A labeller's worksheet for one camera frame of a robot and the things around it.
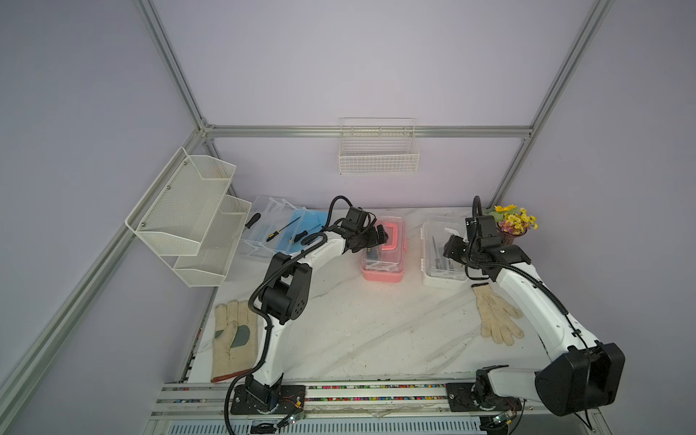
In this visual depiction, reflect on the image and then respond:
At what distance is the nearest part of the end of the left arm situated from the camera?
76 cm

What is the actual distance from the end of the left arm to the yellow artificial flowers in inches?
15.4

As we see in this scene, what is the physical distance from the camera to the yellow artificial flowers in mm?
857
